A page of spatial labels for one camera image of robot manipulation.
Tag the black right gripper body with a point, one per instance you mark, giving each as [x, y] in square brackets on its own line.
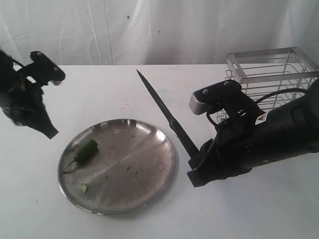
[234, 148]

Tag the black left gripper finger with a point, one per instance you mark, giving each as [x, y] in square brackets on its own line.
[40, 121]

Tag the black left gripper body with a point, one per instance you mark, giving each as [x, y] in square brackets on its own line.
[23, 105]

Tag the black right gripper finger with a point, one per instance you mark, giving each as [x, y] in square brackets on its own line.
[201, 159]
[200, 175]

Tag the black kitchen knife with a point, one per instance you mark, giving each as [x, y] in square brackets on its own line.
[183, 137]

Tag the dark green vegetable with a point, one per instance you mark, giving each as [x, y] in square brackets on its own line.
[85, 152]

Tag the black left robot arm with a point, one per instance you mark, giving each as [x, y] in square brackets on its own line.
[9, 75]

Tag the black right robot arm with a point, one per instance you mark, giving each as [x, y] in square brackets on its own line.
[285, 132]

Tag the green vegetable slice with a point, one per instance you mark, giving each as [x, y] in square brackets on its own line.
[84, 188]

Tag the round stainless steel plate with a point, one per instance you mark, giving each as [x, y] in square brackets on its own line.
[135, 163]

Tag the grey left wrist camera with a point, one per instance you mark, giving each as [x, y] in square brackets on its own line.
[42, 70]

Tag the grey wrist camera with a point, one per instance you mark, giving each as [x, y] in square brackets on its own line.
[42, 70]
[211, 97]

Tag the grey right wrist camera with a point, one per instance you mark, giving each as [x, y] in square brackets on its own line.
[211, 97]

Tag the metal wire utensil rack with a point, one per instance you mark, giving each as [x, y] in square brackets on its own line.
[280, 70]

